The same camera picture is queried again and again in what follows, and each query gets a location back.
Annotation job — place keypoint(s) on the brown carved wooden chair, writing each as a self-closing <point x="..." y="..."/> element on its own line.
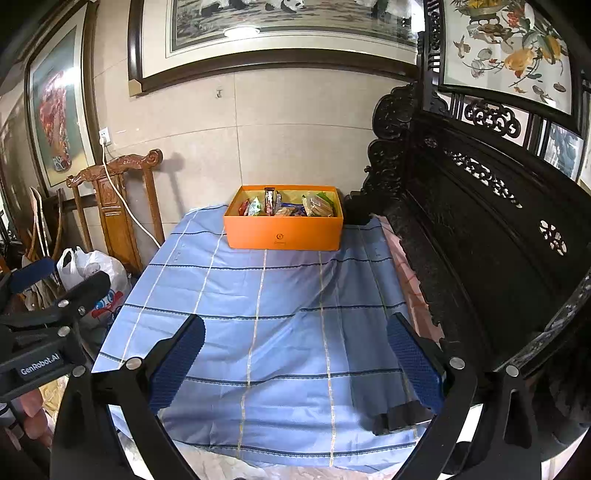
<point x="116" y="220"/>

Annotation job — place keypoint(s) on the framed bird flower panel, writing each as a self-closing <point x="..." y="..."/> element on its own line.
<point x="506" y="47"/>

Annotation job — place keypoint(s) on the pale green snack packet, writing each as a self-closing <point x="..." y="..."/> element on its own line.
<point x="256" y="207"/>

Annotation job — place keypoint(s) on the dark carved wooden bench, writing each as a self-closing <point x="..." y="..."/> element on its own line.
<point x="500" y="239"/>

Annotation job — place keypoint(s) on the framed red flower painting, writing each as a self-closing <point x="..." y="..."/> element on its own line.
<point x="58" y="95"/>

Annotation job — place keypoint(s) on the pink floral cloth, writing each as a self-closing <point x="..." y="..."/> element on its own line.
<point x="420" y="315"/>

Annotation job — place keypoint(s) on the brown biscuit clear packet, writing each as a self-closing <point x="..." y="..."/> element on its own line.
<point x="318" y="205"/>

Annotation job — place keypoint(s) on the orange noodle snack packet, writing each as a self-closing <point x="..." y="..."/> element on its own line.
<point x="243" y="209"/>

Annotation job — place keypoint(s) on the white wall socket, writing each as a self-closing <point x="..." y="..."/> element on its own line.
<point x="104" y="137"/>

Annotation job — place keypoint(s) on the large framed landscape painting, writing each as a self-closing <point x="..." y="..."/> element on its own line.
<point x="169" y="42"/>

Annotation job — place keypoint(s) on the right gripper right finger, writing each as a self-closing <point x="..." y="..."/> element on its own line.
<point x="445" y="387"/>

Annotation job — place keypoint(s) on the blue checked tablecloth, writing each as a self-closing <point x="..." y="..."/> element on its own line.
<point x="296" y="363"/>

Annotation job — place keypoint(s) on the orange cardboard box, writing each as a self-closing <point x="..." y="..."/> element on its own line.
<point x="283" y="232"/>

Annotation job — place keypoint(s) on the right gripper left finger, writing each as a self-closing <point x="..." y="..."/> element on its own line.
<point x="144" y="386"/>

